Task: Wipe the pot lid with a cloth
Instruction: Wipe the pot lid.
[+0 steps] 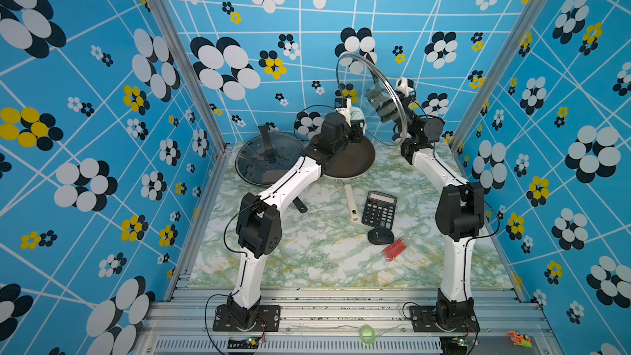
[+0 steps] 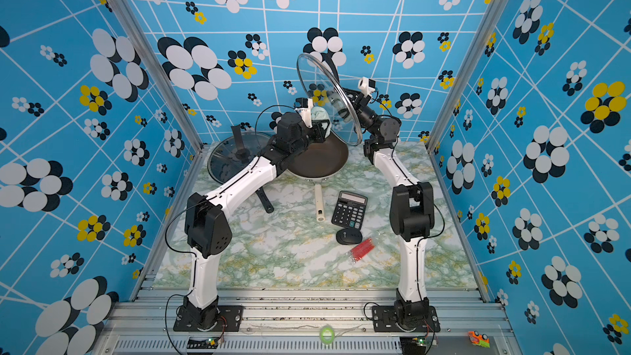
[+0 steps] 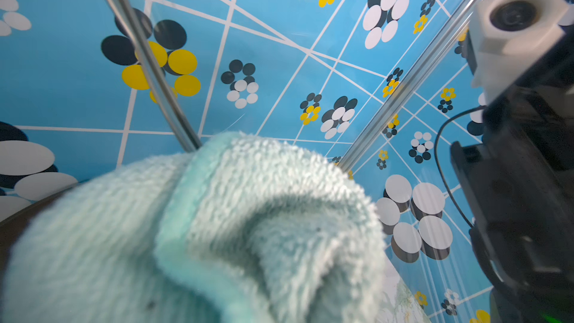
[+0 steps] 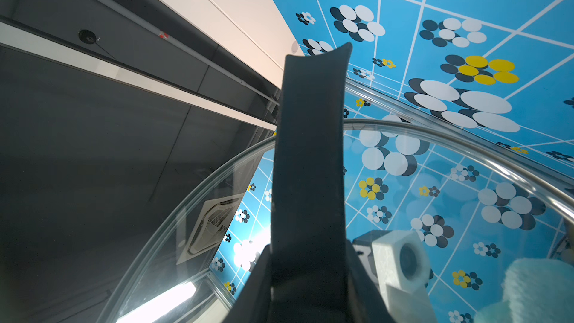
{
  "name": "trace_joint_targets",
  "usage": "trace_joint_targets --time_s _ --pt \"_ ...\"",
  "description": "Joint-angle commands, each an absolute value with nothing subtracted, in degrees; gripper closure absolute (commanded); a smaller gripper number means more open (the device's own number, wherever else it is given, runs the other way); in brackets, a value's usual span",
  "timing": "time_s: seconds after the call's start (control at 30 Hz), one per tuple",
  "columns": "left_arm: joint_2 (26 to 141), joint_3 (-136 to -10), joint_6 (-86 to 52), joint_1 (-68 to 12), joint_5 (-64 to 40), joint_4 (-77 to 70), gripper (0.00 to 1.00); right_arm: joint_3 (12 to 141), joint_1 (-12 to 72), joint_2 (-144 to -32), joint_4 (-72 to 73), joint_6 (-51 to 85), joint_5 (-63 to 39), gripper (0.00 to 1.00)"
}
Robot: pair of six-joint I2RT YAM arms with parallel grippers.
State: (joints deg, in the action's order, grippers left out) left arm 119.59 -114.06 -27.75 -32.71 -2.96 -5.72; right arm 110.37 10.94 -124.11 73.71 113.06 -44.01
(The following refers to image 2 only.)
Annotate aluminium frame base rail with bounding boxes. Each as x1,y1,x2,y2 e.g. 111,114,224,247
94,279,523,354

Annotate right green circuit board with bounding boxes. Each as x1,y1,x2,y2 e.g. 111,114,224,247
399,337,427,355

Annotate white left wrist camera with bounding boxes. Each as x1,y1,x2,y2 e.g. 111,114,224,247
294,98,313,128

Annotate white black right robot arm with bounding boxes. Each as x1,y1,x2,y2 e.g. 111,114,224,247
343,90,437,332

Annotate red items in bag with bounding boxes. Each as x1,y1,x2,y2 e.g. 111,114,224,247
349,238,375,263

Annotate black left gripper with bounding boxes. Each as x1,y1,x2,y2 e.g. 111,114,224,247
290,117,329,157

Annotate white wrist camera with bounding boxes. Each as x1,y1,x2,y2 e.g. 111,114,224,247
294,98,313,128
358,77,378,98

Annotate green tape roll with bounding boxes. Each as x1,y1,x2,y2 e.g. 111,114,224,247
319,325,336,345

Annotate black frying pan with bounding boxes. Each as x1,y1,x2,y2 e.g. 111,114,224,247
207,133,275,215

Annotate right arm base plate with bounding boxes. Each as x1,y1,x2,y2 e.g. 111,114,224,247
370,306,441,335

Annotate green circuit board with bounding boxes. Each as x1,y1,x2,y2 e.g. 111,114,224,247
187,337,223,350
399,337,427,355

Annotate orange toy car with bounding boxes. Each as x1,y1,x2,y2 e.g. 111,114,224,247
468,331,491,348

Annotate black calculator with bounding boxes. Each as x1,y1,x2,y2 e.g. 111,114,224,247
331,191,368,230

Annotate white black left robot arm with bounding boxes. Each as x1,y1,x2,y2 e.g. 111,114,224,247
182,108,332,330

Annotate left green circuit board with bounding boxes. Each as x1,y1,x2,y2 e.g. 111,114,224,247
187,337,223,350

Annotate glass pot lid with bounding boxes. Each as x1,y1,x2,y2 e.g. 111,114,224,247
207,126,270,184
297,54,362,146

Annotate black computer mouse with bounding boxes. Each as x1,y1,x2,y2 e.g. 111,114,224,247
335,228,363,245

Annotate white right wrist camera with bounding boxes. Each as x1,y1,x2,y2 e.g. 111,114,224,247
358,77,378,98

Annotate light green microfiber cloth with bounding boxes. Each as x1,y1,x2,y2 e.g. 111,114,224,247
311,106,330,124

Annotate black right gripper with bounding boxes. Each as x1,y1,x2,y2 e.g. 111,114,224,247
334,92,385,143

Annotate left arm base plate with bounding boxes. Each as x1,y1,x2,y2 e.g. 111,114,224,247
173,305,244,333

